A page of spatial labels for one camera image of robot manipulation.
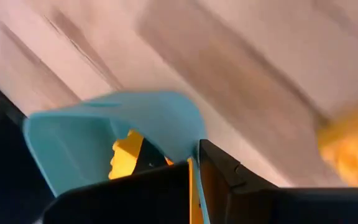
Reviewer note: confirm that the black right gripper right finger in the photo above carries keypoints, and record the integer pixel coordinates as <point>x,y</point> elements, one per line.
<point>259,202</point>

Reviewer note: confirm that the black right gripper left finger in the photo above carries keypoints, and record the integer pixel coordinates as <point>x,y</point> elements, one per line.
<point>120,202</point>

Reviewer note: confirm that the teal plastic bin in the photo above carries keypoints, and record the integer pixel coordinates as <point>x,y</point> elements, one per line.
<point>73,146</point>

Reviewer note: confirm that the small yellow toy brick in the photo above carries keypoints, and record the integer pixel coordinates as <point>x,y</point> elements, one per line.
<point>350,149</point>

